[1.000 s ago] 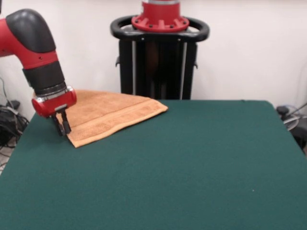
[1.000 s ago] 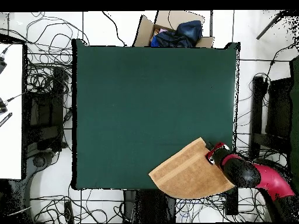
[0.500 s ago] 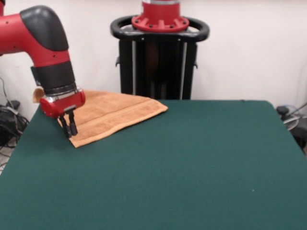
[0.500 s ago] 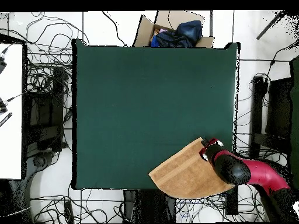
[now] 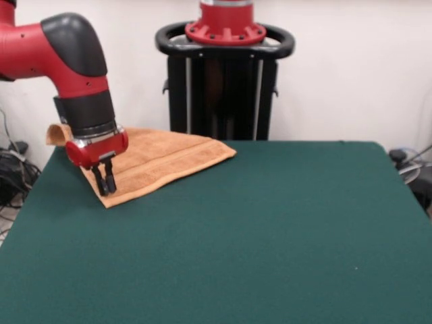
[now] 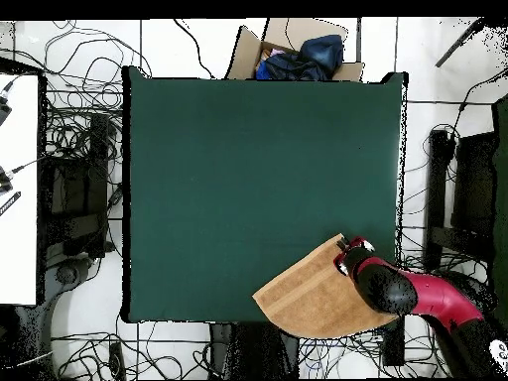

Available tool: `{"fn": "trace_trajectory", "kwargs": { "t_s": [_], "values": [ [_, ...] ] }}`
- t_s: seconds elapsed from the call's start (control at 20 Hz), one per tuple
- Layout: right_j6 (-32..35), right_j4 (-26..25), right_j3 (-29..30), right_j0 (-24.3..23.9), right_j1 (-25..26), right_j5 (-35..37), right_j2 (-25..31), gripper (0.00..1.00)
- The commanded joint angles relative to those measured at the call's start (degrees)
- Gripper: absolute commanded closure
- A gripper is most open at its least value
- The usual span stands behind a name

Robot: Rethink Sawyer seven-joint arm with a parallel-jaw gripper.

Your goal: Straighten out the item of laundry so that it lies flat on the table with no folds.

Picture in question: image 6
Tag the dark blue clothing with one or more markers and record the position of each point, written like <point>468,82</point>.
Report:
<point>317,51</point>

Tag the black bulky object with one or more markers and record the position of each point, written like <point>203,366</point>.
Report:
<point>75,190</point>

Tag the black slanted bar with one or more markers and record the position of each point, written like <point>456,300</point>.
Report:
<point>456,43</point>

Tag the black camera device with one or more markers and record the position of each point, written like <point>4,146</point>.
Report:
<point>4,180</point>
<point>3,109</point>

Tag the black metal frame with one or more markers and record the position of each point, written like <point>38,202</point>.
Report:
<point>438,178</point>

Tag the dark green fabric panel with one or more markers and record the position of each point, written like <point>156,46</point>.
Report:
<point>501,198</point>

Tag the orange terry towel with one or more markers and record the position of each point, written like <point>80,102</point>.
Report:
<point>301,301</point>

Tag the small black device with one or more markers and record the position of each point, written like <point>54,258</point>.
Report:
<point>117,359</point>

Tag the dark green table cloth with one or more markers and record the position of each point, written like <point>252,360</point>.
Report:
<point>238,158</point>

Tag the white table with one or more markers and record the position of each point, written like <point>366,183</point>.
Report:
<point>20,238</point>

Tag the brown cardboard box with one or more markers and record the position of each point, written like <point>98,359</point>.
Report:
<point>246,51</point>

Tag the pink cloth item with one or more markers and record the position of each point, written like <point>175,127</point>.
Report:
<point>272,53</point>

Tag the black label strip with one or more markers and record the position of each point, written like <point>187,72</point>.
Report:
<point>10,202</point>

